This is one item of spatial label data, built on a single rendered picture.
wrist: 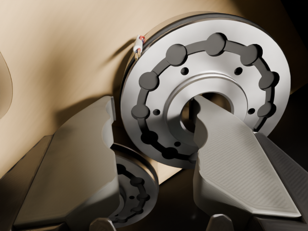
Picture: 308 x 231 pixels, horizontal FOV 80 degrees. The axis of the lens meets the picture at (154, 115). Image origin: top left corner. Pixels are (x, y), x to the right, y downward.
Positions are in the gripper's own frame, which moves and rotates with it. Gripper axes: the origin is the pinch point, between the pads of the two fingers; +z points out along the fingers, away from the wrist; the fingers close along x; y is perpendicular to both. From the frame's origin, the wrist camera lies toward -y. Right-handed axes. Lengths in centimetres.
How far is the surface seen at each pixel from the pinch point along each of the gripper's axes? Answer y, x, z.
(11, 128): 3.5, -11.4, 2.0
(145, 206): 9.9, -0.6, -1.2
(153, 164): 6.2, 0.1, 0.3
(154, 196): 8.5, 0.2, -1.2
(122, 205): 8.7, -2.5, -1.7
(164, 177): 10.0, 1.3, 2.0
